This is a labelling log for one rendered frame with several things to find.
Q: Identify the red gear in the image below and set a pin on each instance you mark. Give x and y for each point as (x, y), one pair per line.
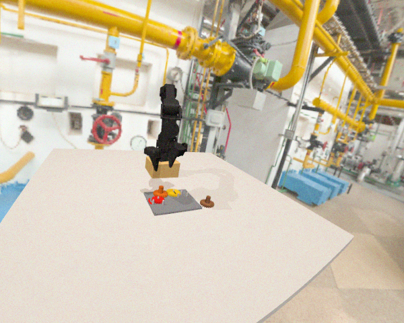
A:
(157, 200)

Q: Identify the brown gear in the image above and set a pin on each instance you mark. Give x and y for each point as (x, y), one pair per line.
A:
(207, 202)

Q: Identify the orange gear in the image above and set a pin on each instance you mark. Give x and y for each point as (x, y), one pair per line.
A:
(161, 192)

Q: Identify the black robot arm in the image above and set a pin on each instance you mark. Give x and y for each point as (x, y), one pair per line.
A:
(171, 111)

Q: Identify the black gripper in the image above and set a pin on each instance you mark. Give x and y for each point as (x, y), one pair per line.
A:
(154, 153)

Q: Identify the yellow gear with black stripe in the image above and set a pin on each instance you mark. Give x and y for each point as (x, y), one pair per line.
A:
(172, 193)

